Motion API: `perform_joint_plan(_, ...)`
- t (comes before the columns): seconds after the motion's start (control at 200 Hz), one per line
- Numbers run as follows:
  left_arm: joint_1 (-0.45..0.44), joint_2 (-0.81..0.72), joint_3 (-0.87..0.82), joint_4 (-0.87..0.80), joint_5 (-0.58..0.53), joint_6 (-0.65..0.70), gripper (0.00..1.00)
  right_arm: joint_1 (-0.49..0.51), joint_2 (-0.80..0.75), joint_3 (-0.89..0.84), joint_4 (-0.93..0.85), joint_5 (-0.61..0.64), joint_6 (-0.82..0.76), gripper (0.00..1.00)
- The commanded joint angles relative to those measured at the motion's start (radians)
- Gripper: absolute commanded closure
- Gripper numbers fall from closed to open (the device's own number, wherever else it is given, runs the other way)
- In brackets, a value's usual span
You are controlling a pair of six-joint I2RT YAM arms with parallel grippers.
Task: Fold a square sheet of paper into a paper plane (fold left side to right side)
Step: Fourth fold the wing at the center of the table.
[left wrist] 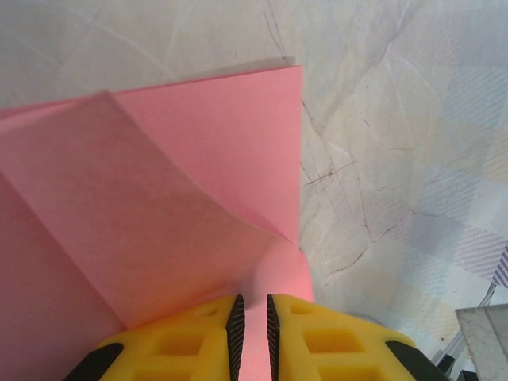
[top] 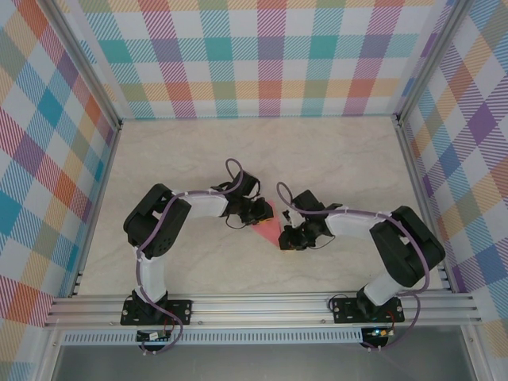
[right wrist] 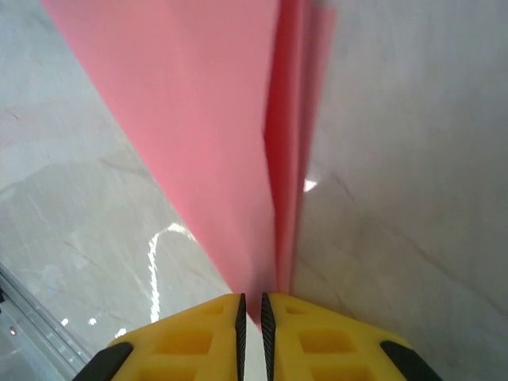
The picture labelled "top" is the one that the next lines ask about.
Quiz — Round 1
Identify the pink cloth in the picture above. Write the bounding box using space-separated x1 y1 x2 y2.
249 200 283 250

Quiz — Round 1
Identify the grey metal panel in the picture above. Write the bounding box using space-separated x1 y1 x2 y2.
51 343 477 381

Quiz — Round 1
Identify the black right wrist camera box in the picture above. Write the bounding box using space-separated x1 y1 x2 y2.
277 225 318 252

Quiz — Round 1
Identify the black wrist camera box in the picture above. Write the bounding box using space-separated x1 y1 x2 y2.
277 225 318 252
236 197 275 227

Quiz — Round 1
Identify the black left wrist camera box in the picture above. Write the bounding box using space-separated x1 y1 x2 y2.
236 197 275 227

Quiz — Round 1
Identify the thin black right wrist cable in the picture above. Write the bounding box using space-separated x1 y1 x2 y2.
315 233 337 252

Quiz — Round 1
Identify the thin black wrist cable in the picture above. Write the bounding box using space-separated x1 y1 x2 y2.
315 233 337 252
224 214 255 230

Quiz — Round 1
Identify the thin black left wrist cable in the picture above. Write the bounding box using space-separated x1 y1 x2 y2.
224 214 255 230

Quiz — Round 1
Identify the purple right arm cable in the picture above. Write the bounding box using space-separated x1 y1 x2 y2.
276 181 432 352

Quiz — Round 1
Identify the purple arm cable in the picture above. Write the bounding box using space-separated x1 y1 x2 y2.
276 181 432 352
134 158 245 356

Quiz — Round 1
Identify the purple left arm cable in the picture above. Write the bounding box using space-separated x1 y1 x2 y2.
134 158 245 356

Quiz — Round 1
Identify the aluminium mounting rail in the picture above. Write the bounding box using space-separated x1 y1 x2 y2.
43 293 483 329

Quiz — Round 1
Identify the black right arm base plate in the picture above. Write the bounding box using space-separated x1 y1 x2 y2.
331 296 406 325

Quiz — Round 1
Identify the slotted grey cable duct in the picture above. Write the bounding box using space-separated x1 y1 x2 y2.
61 331 364 346

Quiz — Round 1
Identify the aluminium table side rail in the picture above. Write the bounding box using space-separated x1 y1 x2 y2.
395 117 454 293
70 118 123 298

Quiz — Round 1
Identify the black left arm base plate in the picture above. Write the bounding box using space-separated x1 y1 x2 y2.
121 298 194 326

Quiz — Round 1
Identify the aluminium frame post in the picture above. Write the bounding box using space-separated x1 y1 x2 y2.
394 0 468 124
49 0 124 132

